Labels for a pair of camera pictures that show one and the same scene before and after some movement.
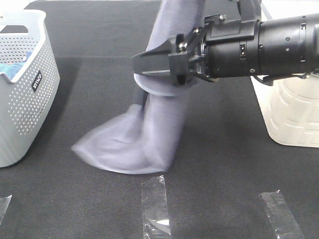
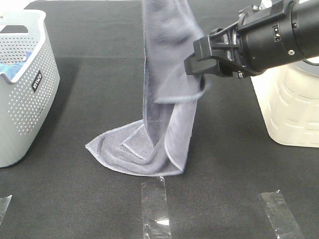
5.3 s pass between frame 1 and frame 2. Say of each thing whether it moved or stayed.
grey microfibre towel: moved
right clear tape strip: stayed
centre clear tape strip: stayed
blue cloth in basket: stayed
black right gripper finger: moved
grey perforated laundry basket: stayed
